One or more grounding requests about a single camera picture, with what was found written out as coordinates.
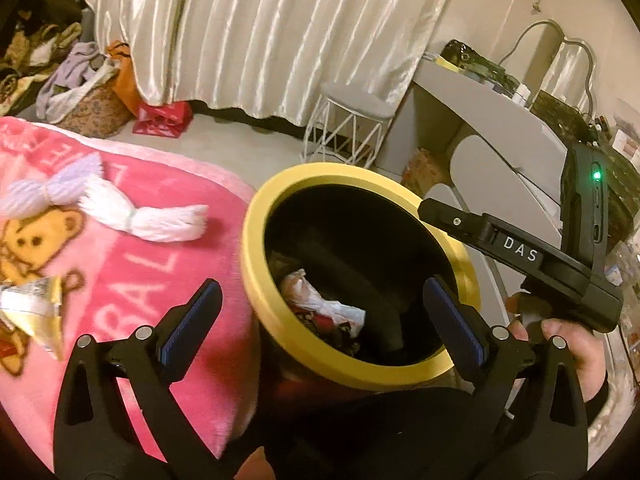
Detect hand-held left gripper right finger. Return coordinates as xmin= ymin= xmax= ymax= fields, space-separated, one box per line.
xmin=421 ymin=275 xmax=589 ymax=480

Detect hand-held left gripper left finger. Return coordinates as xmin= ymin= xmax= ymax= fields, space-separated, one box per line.
xmin=52 ymin=279 xmax=224 ymax=480

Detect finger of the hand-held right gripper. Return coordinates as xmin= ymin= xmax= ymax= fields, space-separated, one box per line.
xmin=417 ymin=198 xmax=490 ymax=248

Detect yellow-rimmed black trash bin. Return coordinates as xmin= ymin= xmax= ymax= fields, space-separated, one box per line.
xmin=240 ymin=162 xmax=482 ymax=407

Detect person's right forearm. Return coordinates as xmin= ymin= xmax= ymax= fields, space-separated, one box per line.
xmin=584 ymin=372 xmax=612 ymax=423

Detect person's right hand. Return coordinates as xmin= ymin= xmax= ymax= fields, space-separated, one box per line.
xmin=504 ymin=291 xmax=609 ymax=402

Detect patterned brown bag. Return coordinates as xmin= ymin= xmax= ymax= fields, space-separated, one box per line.
xmin=401 ymin=147 xmax=452 ymax=199

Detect grey rounded chair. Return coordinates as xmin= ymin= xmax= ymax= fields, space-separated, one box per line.
xmin=427 ymin=135 xmax=566 ymax=263

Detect pink printed blanket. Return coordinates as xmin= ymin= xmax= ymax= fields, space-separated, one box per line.
xmin=0 ymin=116 xmax=262 ymax=462

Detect grey dressing table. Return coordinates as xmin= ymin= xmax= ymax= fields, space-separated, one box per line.
xmin=400 ymin=57 xmax=603 ymax=241

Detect white yarn bundle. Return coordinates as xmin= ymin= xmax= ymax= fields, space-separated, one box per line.
xmin=78 ymin=179 xmax=210 ymax=244

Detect crumpled white plastic bag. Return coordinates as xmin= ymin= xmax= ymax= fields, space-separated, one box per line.
xmin=279 ymin=269 xmax=367 ymax=337

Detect black storage box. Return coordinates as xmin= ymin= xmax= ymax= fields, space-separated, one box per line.
xmin=529 ymin=90 xmax=597 ymax=147

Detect shiny black bag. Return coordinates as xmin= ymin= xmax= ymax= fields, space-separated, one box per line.
xmin=439 ymin=39 xmax=519 ymax=94

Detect silver foil packet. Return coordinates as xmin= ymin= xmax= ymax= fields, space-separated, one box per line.
xmin=0 ymin=275 xmax=66 ymax=361

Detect wavy-framed mirror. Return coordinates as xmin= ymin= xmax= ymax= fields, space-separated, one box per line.
xmin=540 ymin=37 xmax=599 ymax=117

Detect red shopping bag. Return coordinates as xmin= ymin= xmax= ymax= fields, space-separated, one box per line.
xmin=132 ymin=101 xmax=194 ymax=139

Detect patterned laundry basket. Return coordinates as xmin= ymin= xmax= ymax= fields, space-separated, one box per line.
xmin=59 ymin=84 xmax=134 ymax=139

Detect orange bag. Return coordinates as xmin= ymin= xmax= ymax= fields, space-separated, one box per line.
xmin=105 ymin=40 xmax=144 ymax=119

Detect cream satin curtain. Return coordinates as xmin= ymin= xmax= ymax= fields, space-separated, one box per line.
xmin=82 ymin=0 xmax=465 ymax=129

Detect lavender and white clothes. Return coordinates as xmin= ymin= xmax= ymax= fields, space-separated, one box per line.
xmin=36 ymin=41 xmax=120 ymax=122

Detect pile of clothes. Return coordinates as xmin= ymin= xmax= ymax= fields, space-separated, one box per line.
xmin=0 ymin=0 xmax=94 ymax=117

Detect white wire stool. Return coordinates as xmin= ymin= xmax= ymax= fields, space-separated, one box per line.
xmin=303 ymin=81 xmax=402 ymax=169

